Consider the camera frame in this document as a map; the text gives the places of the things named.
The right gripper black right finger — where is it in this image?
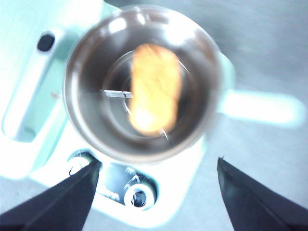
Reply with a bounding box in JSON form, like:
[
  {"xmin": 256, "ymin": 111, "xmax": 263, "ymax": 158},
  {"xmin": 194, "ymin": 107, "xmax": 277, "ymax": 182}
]
[{"xmin": 217, "ymin": 157, "xmax": 308, "ymax": 231}]

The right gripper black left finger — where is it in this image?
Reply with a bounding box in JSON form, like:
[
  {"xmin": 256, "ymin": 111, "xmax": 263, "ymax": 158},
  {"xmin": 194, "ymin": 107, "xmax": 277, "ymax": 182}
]
[{"xmin": 0, "ymin": 160, "xmax": 102, "ymax": 231}]

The brown potato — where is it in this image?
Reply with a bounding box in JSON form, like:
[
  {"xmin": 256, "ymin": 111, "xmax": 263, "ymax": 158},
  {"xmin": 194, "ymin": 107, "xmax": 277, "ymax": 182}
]
[{"xmin": 128, "ymin": 43, "xmax": 182, "ymax": 135}]

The silver control knob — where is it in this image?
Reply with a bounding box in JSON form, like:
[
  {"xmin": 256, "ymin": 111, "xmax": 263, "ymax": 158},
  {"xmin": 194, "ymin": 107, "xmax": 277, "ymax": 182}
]
[
  {"xmin": 68, "ymin": 150, "xmax": 102, "ymax": 176},
  {"xmin": 124, "ymin": 182, "xmax": 154, "ymax": 211}
]

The green breakfast machine base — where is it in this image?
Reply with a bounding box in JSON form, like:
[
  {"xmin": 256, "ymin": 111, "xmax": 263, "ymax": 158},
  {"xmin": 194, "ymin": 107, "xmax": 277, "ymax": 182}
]
[{"xmin": 0, "ymin": 0, "xmax": 239, "ymax": 228}]

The green pot with handle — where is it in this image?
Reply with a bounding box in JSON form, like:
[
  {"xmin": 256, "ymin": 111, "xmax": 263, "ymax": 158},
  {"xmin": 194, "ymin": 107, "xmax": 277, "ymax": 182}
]
[{"xmin": 63, "ymin": 6, "xmax": 306, "ymax": 166}]

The green griddle cover, silver handle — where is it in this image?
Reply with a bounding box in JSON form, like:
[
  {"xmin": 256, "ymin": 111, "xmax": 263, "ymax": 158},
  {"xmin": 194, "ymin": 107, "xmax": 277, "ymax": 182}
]
[{"xmin": 0, "ymin": 0, "xmax": 121, "ymax": 179}]

